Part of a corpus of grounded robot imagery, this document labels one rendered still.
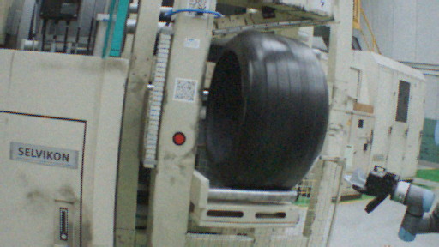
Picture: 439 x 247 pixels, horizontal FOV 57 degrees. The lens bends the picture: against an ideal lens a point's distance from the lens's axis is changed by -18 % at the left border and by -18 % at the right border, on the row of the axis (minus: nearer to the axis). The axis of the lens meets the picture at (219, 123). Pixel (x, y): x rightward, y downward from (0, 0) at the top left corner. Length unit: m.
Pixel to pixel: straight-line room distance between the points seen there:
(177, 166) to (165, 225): 0.22
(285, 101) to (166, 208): 0.54
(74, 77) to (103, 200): 0.24
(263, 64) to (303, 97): 0.16
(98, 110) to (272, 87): 0.74
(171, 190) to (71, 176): 0.81
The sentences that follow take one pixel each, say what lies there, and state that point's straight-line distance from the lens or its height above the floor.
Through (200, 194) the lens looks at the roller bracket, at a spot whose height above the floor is 0.90.
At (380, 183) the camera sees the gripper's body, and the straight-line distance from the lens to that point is 1.54.
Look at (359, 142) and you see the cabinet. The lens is 6.53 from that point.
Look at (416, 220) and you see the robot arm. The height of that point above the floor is 0.90.
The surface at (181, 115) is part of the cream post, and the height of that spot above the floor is 1.14.
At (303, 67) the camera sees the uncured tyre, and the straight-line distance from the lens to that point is 1.58.
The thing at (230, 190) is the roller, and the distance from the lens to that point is 1.61.
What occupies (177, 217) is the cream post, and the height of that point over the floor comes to 0.78.
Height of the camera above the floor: 1.23
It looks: 4 degrees down
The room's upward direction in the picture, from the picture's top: 7 degrees clockwise
